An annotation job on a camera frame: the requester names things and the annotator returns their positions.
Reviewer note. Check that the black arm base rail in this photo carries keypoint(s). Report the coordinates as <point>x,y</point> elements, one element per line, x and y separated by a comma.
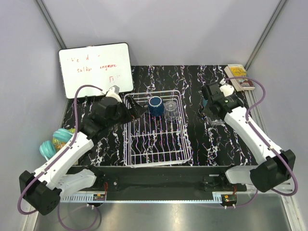
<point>166,183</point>

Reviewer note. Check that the clear glass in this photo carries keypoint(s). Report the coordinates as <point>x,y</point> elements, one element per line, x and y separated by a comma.
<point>170,111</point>
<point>214,120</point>

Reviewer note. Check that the white wire dish rack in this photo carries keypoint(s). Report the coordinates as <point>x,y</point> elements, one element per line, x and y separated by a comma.
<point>157,141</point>

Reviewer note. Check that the yellow paperback book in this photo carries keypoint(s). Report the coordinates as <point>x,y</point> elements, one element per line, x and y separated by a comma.
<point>241,83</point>

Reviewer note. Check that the white dry-erase board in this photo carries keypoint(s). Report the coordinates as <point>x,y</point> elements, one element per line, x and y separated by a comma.
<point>102,66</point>

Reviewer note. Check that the white slotted cable duct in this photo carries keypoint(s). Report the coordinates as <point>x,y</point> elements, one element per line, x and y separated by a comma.
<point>84,198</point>

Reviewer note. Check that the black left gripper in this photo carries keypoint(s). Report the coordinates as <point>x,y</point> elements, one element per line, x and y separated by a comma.
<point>138,110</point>

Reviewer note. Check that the dark blue ceramic mug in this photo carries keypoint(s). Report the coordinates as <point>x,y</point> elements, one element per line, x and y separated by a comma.
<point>155,106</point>

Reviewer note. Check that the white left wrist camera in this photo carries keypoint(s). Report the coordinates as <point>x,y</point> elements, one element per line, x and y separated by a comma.
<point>114,93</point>

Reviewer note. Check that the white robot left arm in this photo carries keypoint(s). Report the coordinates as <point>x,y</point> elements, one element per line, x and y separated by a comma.
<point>47,185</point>

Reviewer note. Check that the teal headphones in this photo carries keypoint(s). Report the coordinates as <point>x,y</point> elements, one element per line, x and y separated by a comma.
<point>47,150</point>

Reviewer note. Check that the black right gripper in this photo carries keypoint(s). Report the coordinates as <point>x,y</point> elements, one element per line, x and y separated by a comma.
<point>207,104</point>

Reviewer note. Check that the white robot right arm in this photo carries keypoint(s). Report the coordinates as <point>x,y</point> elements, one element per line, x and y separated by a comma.
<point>274,165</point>

